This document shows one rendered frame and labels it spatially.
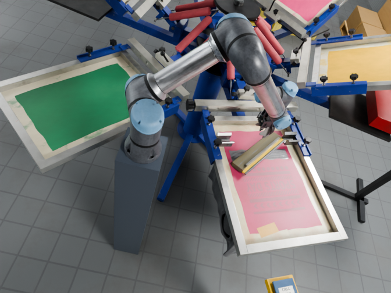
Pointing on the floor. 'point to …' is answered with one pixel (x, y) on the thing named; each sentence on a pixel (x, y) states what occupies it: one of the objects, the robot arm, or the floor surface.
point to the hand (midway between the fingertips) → (263, 132)
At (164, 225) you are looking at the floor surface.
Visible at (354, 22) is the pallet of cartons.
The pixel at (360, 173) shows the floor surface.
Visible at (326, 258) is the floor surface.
